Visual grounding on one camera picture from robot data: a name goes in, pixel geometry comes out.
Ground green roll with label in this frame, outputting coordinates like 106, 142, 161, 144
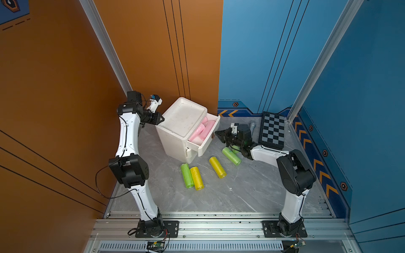
222, 147, 241, 166

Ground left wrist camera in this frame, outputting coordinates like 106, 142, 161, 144
147, 94, 162, 113

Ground green circuit board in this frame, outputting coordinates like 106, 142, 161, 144
289, 241, 306, 253
146, 241, 166, 253

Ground white drawer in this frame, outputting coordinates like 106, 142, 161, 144
186, 113, 220, 157

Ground right aluminium corner post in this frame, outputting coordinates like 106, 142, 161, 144
287, 0, 364, 123

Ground left aluminium corner post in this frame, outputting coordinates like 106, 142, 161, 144
79, 0, 132, 94

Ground yellow roll right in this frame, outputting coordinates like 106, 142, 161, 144
209, 157, 227, 179

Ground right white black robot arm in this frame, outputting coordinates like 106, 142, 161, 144
215, 124, 316, 236

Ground left green circuit board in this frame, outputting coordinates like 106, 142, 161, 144
146, 241, 166, 253

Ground right green circuit board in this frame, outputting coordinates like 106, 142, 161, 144
289, 241, 306, 253

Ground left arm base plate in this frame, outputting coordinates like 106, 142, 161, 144
135, 220, 179, 238

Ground white three-drawer cabinet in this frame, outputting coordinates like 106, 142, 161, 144
156, 97, 207, 163

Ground green roll leftmost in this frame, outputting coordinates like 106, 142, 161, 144
180, 163, 194, 189

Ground silver toy microphone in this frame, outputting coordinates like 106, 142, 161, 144
250, 121, 256, 132

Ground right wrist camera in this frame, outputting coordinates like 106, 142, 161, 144
231, 123, 239, 135

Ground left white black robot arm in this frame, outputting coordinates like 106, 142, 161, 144
109, 102, 163, 230

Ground green roll near microphone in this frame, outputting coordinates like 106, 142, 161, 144
230, 145, 240, 154

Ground aluminium corner post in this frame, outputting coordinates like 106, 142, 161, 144
79, 0, 132, 94
287, 0, 364, 123

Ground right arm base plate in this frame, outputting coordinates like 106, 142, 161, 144
262, 219, 308, 238

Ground black silver chessboard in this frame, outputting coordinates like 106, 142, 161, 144
258, 112, 285, 150

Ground yellow roll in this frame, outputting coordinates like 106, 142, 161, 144
209, 157, 227, 179
190, 167, 204, 191

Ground aluminium mounting rail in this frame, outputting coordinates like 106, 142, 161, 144
84, 211, 361, 253

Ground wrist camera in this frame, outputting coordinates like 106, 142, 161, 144
147, 94, 162, 113
231, 123, 239, 135

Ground yellow roll left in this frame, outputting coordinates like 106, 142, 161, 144
190, 167, 204, 191

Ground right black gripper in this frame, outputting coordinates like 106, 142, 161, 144
214, 128, 244, 149

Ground pink roll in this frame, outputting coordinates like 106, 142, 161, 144
198, 120, 216, 140
197, 117, 208, 128
188, 123, 205, 142

